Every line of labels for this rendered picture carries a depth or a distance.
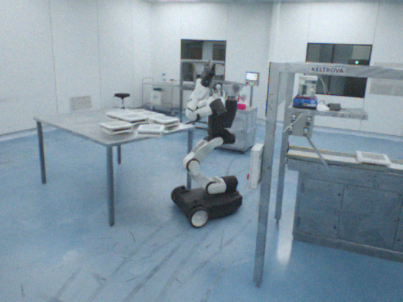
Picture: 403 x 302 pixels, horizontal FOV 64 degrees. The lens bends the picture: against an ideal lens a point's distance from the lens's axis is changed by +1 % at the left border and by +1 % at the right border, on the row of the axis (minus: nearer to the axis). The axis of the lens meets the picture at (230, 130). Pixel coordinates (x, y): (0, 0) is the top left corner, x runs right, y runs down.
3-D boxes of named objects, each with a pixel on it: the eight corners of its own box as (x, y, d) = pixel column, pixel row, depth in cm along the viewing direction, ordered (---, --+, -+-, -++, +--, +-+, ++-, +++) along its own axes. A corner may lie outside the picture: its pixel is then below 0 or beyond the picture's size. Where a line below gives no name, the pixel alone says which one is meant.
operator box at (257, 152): (247, 188, 204) (250, 149, 198) (253, 179, 220) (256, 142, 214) (257, 190, 203) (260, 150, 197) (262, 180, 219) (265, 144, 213)
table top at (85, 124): (33, 119, 367) (32, 116, 367) (119, 110, 453) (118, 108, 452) (107, 147, 280) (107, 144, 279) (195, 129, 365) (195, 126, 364)
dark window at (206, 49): (180, 80, 878) (180, 38, 853) (180, 80, 879) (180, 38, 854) (224, 84, 832) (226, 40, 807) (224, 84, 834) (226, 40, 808)
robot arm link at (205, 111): (187, 121, 297) (209, 111, 302) (191, 126, 286) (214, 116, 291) (183, 111, 291) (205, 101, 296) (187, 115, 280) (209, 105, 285)
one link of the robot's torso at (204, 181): (214, 182, 349) (189, 152, 326) (222, 189, 332) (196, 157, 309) (203, 192, 345) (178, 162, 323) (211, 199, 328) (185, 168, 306)
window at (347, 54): (301, 93, 763) (307, 42, 736) (301, 93, 764) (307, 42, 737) (364, 98, 715) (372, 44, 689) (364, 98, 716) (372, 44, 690)
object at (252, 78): (242, 106, 563) (245, 70, 549) (245, 106, 572) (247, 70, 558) (255, 108, 555) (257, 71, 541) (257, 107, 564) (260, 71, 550)
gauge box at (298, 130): (284, 134, 268) (287, 111, 263) (286, 131, 278) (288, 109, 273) (311, 137, 262) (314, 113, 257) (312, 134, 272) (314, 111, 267)
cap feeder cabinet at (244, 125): (211, 149, 561) (213, 106, 543) (223, 142, 612) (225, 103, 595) (245, 154, 539) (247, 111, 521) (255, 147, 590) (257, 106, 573)
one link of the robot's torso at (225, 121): (232, 125, 342) (234, 92, 334) (236, 133, 309) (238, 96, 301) (205, 124, 339) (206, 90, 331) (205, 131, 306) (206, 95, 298)
